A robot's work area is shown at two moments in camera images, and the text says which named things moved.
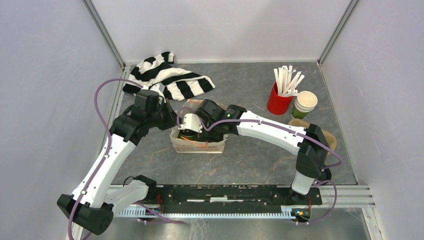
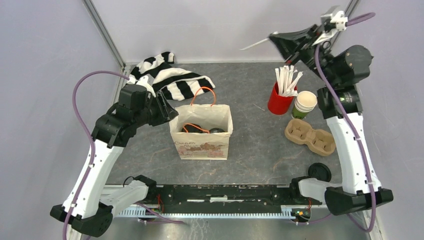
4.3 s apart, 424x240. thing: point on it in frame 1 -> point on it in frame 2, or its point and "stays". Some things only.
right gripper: x=205 y=137 -> x=292 y=43
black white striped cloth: x=178 y=84 stays
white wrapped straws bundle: x=283 y=76 stays
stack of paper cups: x=305 y=103 stays
